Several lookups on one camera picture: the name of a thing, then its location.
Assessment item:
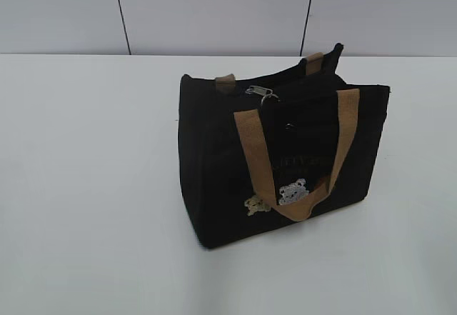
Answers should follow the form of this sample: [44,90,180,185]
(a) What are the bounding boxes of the black tote bag tan handles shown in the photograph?
[178,44,390,249]

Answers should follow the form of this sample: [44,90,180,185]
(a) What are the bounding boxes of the silver zipper pull with ring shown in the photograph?
[245,85,280,107]

